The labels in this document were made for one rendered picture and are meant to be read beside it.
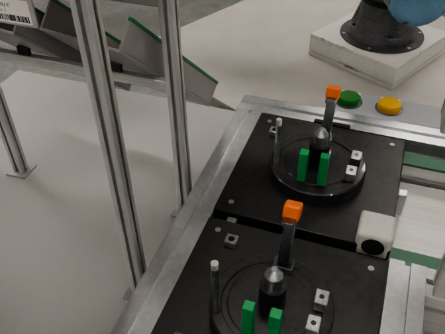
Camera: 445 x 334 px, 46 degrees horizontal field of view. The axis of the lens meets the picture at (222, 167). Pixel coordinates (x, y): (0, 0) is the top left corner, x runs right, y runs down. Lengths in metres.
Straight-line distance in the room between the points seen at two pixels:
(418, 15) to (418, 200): 0.38
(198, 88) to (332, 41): 0.50
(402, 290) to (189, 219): 0.29
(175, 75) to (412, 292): 0.40
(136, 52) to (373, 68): 0.66
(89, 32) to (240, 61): 0.80
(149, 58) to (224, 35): 0.70
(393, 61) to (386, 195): 0.48
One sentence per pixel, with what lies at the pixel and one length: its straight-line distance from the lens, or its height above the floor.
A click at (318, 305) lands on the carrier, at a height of 1.00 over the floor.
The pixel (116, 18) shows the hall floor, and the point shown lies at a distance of 3.56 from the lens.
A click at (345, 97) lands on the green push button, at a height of 0.97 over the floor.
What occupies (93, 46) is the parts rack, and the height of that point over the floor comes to 1.26.
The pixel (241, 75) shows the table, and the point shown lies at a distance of 1.22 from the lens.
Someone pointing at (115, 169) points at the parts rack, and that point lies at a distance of 0.60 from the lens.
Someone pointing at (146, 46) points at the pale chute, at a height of 1.17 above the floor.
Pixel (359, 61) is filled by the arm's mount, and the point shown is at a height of 0.90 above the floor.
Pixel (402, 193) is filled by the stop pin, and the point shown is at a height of 0.97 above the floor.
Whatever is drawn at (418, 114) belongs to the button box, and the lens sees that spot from 0.97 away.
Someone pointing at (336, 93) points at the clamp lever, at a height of 1.07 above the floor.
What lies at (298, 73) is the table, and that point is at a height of 0.86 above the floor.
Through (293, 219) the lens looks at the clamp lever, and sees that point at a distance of 0.59.
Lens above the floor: 1.49
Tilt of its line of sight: 41 degrees down
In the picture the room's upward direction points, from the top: 1 degrees counter-clockwise
